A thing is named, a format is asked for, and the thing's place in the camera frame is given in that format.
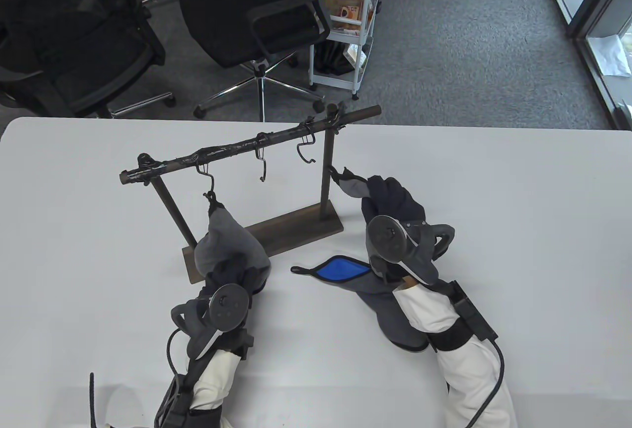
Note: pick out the person's right hand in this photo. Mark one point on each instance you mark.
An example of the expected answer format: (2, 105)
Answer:
(395, 198)

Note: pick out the person's left hand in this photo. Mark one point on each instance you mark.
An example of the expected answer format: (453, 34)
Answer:
(232, 275)

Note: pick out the grey tracking controller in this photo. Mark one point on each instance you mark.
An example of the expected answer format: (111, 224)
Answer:
(224, 307)
(395, 243)

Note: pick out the black metal s-hook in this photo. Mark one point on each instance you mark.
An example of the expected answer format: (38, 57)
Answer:
(211, 183)
(264, 166)
(299, 150)

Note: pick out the grey and blue hand towel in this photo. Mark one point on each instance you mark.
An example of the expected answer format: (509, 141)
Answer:
(380, 309)

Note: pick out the person's right forearm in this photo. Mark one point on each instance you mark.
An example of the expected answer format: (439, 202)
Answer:
(459, 364)

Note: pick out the person's left forearm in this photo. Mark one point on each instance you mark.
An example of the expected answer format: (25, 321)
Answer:
(217, 378)

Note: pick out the dark hanging rack stand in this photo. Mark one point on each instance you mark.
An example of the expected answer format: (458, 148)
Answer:
(296, 228)

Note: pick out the white rolling cart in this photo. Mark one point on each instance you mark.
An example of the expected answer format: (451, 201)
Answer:
(365, 48)

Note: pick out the black bag in cart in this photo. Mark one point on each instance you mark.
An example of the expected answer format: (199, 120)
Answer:
(331, 58)

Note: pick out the black office chair with armrest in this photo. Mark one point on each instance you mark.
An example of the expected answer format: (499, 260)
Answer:
(232, 18)

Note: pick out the white sheet of paper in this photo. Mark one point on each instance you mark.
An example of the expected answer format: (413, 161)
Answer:
(612, 55)

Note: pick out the black mesh office chair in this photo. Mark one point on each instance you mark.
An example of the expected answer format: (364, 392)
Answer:
(74, 43)

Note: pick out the black wrist camera unit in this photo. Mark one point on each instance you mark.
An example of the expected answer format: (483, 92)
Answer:
(173, 403)
(474, 312)

